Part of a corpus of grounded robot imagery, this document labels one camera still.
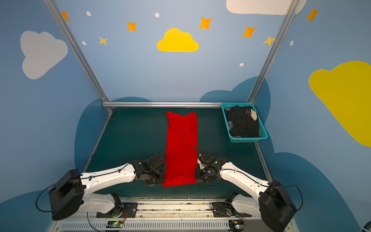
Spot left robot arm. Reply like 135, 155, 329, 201
48, 154, 166, 221

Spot left aluminium corner post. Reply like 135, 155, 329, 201
43, 0, 108, 102

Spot front aluminium rail frame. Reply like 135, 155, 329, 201
48, 198, 270, 232

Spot green circuit board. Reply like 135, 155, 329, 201
106, 221, 124, 229
228, 220, 245, 232

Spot teal plastic basket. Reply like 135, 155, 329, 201
221, 102, 268, 143

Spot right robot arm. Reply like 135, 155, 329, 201
196, 154, 298, 232

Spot right side aluminium rail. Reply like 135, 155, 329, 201
254, 142, 273, 182

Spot right green circuit board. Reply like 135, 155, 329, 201
228, 220, 245, 232

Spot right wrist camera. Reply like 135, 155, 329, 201
197, 149, 214, 169

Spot black t-shirt in basket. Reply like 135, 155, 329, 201
225, 106, 260, 138

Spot left green circuit board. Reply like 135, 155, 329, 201
106, 221, 124, 229

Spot right aluminium corner post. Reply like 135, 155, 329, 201
247, 0, 300, 103

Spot aluminium corner post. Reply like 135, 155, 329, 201
43, 0, 108, 102
247, 0, 300, 103

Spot back aluminium frame bar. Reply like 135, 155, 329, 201
102, 101, 222, 108

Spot left side aluminium rail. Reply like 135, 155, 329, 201
83, 110, 113, 172

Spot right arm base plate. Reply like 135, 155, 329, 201
209, 202, 252, 218

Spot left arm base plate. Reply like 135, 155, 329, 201
96, 202, 138, 218

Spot aluminium rail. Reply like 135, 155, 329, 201
83, 110, 113, 172
254, 142, 273, 182

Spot red t-shirt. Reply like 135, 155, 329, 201
162, 112, 198, 187

